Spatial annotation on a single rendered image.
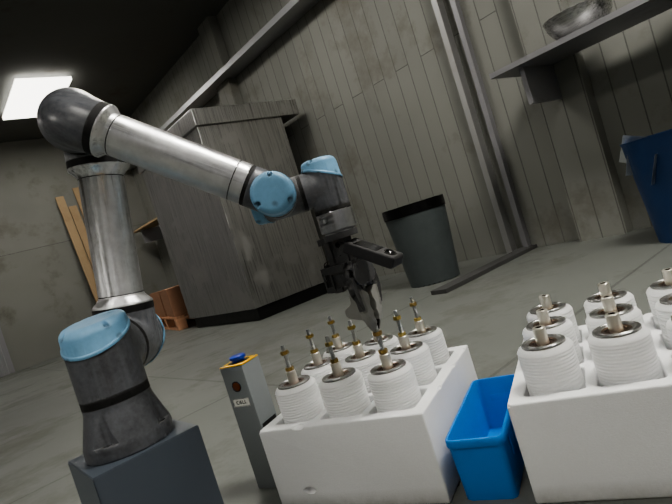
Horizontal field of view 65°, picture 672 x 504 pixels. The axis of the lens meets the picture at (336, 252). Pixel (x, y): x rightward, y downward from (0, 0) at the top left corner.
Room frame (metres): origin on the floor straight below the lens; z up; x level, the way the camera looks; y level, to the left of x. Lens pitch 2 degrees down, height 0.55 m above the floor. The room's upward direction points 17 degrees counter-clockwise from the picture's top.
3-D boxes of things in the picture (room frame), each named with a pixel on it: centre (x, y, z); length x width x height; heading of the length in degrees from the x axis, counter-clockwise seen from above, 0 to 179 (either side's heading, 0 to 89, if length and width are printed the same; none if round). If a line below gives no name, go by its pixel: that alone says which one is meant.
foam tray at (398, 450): (1.22, 0.02, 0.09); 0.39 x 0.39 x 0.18; 62
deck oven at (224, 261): (5.44, 0.84, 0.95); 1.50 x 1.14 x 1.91; 39
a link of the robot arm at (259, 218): (1.05, 0.08, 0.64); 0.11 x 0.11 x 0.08; 3
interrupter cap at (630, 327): (0.87, -0.41, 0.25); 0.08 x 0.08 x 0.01
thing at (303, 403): (1.17, 0.18, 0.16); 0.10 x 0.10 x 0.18
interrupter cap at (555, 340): (0.92, -0.30, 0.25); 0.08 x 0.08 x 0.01
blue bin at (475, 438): (1.06, -0.20, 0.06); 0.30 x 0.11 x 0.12; 154
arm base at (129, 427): (0.92, 0.44, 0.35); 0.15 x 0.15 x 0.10
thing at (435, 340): (1.27, -0.14, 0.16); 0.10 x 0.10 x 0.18
